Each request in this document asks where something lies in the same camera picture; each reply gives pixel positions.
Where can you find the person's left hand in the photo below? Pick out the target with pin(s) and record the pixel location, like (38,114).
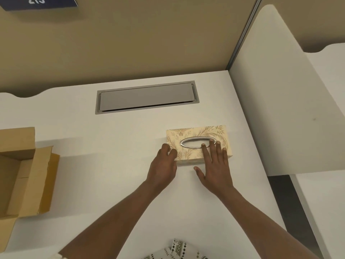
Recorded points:
(161,171)

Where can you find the person's right hand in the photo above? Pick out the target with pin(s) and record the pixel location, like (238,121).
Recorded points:
(217,173)

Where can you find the person's left thumb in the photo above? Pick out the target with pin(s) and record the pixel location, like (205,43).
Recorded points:
(173,154)

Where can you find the person's right thumb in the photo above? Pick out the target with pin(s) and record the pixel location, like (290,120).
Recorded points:
(199,173)

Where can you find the beige leaf-patterned tissue box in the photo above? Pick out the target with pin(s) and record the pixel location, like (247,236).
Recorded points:
(188,137)

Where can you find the person's right forearm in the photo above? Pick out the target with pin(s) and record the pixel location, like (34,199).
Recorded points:
(258,223)

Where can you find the person's left forearm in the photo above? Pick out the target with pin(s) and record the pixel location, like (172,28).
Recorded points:
(107,223)

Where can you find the person's white patterned clothing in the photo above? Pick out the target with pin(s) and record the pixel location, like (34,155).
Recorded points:
(178,250)

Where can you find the white desk divider panel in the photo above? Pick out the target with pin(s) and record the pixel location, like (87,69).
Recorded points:
(283,105)

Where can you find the open brown cardboard box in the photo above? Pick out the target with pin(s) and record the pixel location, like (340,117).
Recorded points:
(24,175)

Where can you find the grey metal partition post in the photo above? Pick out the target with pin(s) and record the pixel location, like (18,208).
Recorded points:
(244,35)

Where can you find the blue wall sign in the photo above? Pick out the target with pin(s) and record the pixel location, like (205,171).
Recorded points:
(37,2)

